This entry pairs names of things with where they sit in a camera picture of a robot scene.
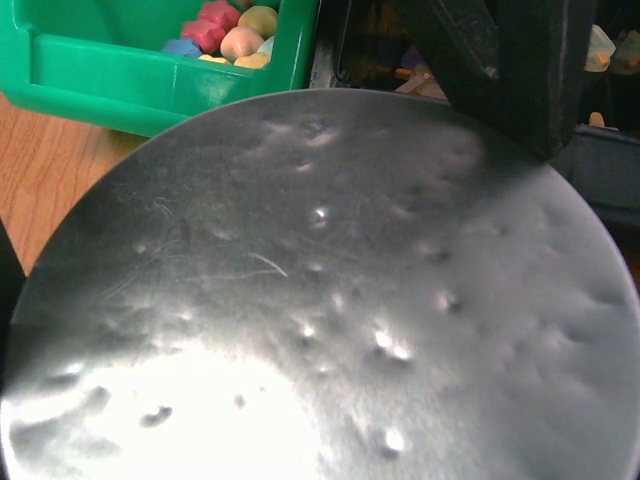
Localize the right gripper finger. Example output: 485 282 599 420
0 224 25 386

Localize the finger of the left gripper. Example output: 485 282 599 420
394 0 597 159

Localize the black popsicle candy bin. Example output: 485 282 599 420
309 1 639 229

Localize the green plastic bin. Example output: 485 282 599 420
1 1 318 136

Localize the metal jar lid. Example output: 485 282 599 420
1 89 639 479

